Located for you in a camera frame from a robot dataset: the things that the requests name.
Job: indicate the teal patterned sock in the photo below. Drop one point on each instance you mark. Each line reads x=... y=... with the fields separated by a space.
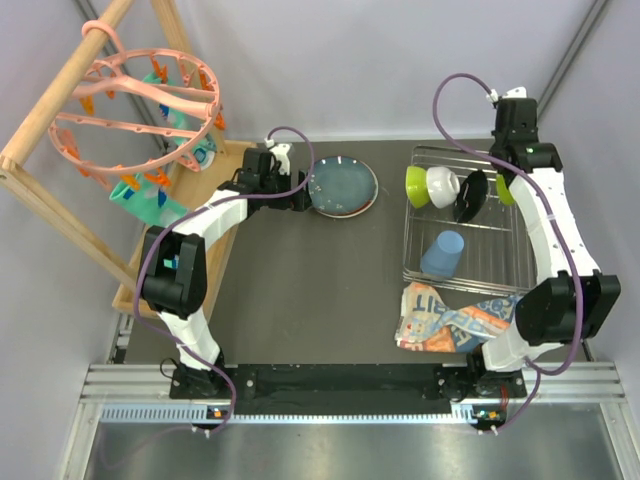
x=204 y=152
x=150 y=203

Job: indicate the wire dish rack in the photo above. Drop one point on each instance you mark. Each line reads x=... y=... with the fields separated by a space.
x=497 y=258

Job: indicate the lime green plate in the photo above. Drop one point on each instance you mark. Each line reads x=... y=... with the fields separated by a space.
x=504 y=195

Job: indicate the printed dish towel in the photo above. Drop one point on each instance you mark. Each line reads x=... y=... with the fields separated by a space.
x=426 y=324

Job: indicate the aluminium frame rail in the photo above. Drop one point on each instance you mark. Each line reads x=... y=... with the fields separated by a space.
x=574 y=426

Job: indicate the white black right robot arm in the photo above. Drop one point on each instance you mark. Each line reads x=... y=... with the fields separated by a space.
x=572 y=296

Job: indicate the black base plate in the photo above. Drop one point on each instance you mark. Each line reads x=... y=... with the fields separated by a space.
x=361 y=389

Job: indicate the white bowl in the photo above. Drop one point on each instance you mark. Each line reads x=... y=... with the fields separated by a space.
x=443 y=186

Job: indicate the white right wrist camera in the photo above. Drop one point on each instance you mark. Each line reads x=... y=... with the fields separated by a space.
x=516 y=93

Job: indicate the dark blue speckled plate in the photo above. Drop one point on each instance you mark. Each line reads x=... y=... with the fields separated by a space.
x=339 y=173

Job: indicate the wooden tray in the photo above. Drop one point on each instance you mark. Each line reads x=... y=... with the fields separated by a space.
x=193 y=189

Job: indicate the light blue cup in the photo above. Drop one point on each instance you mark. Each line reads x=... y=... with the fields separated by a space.
x=444 y=254

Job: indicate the pink round clip hanger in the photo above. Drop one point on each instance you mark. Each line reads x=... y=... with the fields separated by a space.
x=114 y=96

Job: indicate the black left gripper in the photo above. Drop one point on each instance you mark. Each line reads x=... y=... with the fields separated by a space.
x=296 y=201

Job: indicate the lime green bowl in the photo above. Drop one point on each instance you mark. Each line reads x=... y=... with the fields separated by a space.
x=416 y=186

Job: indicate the red teal floral plate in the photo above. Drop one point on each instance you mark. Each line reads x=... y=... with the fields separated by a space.
x=343 y=204

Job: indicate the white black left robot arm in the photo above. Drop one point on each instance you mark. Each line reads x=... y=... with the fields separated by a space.
x=173 y=270

